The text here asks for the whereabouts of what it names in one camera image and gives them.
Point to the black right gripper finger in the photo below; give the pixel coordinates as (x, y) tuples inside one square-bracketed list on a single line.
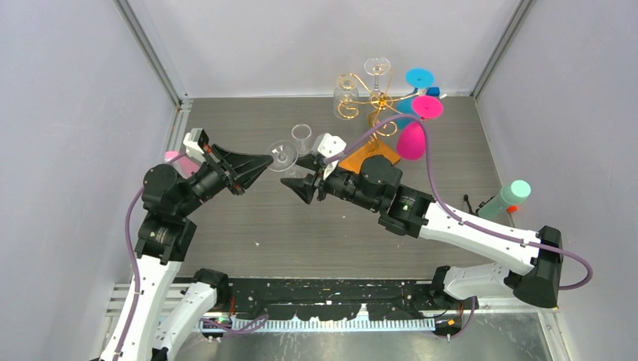
[(304, 188), (306, 164)]

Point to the pink wedge stand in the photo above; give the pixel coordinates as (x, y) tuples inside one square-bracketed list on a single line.
[(182, 163)]

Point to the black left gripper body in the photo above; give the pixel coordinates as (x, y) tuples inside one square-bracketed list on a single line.
[(215, 162)]

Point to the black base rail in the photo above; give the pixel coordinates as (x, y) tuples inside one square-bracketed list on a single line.
[(332, 299)]

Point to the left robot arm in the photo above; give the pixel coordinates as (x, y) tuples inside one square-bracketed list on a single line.
[(164, 238)]

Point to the blue cube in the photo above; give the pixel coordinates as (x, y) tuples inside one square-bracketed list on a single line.
[(433, 91)]

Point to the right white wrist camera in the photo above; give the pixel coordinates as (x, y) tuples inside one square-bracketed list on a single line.
[(328, 146)]

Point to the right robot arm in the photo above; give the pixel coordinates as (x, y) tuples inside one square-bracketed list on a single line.
[(521, 264)]

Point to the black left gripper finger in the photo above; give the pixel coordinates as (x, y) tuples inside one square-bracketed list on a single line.
[(231, 156), (247, 172)]

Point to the blue wine glass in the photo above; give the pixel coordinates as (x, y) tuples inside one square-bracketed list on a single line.
[(418, 79)]

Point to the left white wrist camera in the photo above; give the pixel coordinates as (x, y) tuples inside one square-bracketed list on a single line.
[(195, 141)]

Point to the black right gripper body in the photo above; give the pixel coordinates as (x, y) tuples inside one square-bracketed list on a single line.
[(324, 186)]

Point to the mint green bottle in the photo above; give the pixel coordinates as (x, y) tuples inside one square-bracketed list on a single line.
[(510, 195)]

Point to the orange wooden rack base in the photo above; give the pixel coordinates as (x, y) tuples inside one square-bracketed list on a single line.
[(369, 149)]

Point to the gold wire wine glass rack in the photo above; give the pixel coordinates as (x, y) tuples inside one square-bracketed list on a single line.
[(378, 106)]

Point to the pink wine glass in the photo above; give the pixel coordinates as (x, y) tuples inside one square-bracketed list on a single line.
[(411, 143)]

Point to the clear wine glass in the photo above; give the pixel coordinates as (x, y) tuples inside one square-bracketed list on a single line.
[(302, 134), (284, 156)]

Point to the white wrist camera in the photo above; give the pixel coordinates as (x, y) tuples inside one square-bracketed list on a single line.
[(328, 146), (195, 141)]

